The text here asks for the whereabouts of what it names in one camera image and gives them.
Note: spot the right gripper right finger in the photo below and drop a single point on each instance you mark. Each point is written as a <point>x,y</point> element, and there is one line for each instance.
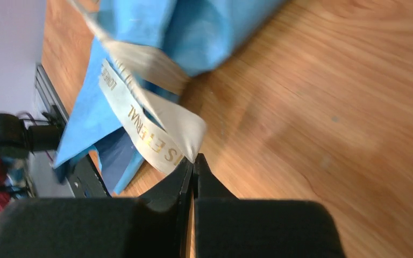
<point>227,226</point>

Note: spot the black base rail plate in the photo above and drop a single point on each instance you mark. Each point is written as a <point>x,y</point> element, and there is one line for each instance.
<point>85,180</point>

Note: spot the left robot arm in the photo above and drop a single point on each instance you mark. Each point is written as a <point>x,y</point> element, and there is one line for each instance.
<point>19,137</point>

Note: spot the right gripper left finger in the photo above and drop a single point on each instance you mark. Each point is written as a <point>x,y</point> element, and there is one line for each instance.
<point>145,226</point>

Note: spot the blue wrapping paper sheet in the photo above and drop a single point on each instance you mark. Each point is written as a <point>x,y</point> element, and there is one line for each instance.
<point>197,35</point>

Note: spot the cream ribbon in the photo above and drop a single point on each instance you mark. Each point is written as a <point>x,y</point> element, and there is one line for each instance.
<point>163,132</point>

